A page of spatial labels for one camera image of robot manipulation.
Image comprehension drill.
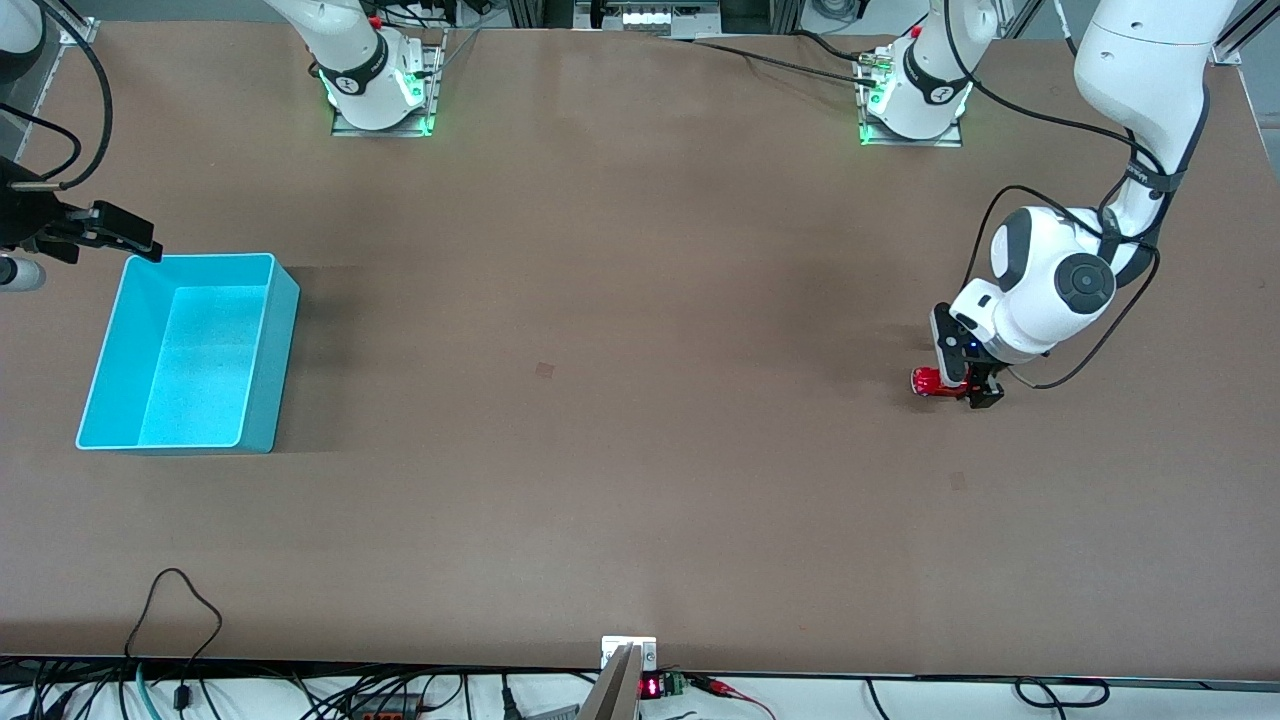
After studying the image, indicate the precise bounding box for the red beetle toy car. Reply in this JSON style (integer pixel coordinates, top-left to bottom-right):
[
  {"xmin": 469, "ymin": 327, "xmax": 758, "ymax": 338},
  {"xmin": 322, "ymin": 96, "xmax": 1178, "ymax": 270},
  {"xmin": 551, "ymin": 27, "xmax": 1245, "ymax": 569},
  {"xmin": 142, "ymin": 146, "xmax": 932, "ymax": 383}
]
[{"xmin": 910, "ymin": 366, "xmax": 971, "ymax": 401}]

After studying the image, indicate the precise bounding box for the light blue plastic box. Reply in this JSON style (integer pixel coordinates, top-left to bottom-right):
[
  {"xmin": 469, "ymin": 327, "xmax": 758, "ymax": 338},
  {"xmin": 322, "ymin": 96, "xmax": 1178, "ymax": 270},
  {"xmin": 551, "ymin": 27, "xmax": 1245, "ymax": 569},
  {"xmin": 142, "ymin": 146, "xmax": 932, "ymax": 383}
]
[{"xmin": 76, "ymin": 252, "xmax": 301, "ymax": 454}]

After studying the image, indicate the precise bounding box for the lit control unit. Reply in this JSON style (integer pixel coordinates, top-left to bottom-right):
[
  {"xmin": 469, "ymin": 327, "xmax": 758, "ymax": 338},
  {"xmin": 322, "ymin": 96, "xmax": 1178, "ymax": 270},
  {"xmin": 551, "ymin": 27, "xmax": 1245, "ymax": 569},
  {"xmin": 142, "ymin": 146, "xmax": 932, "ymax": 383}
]
[{"xmin": 574, "ymin": 0, "xmax": 723, "ymax": 33}]

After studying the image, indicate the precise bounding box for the black power strip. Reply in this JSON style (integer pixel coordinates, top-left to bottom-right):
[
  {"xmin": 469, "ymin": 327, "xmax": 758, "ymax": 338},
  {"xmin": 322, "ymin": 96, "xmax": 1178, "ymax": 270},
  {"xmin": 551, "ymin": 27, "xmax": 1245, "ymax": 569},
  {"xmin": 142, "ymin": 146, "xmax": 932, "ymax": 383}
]
[{"xmin": 345, "ymin": 690, "xmax": 423, "ymax": 720}]

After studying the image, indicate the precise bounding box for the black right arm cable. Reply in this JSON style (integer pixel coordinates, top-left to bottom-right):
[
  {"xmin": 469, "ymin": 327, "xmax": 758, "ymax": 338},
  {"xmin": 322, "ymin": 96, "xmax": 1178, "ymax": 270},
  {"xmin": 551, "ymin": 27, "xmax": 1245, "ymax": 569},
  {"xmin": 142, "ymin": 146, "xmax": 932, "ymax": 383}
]
[{"xmin": 0, "ymin": 0, "xmax": 114, "ymax": 191}]

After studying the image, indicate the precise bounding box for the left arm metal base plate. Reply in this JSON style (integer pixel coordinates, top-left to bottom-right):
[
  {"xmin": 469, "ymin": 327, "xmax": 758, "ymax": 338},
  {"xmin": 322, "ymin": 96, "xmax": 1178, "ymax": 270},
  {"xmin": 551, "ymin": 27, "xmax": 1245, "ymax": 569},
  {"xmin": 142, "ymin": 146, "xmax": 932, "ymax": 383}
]
[{"xmin": 855, "ymin": 48, "xmax": 964, "ymax": 149}]

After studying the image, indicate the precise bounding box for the aluminium frame corner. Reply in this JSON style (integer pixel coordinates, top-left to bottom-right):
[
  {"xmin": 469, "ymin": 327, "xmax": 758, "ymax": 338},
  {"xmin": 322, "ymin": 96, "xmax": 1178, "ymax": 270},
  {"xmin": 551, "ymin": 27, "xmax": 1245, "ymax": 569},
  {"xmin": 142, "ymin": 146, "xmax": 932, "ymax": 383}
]
[
  {"xmin": 1208, "ymin": 0, "xmax": 1280, "ymax": 68},
  {"xmin": 38, "ymin": 0, "xmax": 101, "ymax": 47}
]

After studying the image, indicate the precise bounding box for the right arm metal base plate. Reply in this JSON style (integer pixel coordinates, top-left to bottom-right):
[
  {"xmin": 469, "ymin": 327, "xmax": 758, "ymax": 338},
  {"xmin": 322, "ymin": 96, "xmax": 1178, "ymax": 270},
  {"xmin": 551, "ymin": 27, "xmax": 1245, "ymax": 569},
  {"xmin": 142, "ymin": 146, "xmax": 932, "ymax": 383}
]
[{"xmin": 331, "ymin": 28, "xmax": 447, "ymax": 138}]

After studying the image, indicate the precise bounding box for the black coiled cable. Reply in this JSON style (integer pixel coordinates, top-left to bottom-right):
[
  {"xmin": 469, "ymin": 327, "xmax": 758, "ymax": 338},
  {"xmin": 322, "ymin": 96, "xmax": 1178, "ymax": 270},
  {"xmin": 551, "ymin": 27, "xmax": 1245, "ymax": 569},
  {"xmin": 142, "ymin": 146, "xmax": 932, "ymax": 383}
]
[{"xmin": 1014, "ymin": 677, "xmax": 1111, "ymax": 710}]

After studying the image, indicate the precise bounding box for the black base power cable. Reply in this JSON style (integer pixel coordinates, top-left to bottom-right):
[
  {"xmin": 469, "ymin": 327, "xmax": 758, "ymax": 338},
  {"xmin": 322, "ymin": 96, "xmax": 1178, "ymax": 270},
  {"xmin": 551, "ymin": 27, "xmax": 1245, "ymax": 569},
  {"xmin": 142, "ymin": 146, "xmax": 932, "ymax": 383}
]
[{"xmin": 660, "ymin": 32, "xmax": 883, "ymax": 87}]

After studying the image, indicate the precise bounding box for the thin black looped cable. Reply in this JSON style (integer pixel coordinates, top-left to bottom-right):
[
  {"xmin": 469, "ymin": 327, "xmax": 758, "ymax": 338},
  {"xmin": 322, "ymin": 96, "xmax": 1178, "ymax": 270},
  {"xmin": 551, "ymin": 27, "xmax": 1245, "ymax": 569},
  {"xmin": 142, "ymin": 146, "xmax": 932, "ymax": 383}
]
[{"xmin": 124, "ymin": 568, "xmax": 224, "ymax": 720}]

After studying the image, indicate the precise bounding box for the red clip lead wire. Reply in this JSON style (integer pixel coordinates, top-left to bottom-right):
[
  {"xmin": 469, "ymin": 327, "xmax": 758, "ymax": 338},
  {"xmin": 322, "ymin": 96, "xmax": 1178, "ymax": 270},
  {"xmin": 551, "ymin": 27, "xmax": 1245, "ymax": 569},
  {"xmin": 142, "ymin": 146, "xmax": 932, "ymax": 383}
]
[{"xmin": 688, "ymin": 675, "xmax": 777, "ymax": 720}]

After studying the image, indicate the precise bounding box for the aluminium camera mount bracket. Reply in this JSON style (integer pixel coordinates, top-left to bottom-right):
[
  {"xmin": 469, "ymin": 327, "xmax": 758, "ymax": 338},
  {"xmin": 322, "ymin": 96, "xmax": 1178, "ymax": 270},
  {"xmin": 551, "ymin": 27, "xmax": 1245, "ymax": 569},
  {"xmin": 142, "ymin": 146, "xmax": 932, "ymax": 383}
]
[{"xmin": 578, "ymin": 636, "xmax": 658, "ymax": 720}]

